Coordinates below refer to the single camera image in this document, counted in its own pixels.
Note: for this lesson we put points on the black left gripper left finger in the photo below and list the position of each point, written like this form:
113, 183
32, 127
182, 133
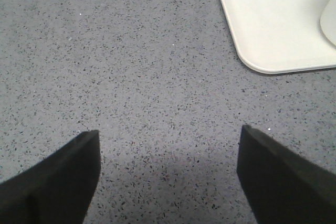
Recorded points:
59, 189

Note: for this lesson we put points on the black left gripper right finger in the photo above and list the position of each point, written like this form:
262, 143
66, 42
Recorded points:
281, 186

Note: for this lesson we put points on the white smiley mug black handle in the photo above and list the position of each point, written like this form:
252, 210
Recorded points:
327, 21

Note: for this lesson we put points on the cream rectangular plastic tray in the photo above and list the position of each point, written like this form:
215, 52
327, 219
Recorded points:
279, 36

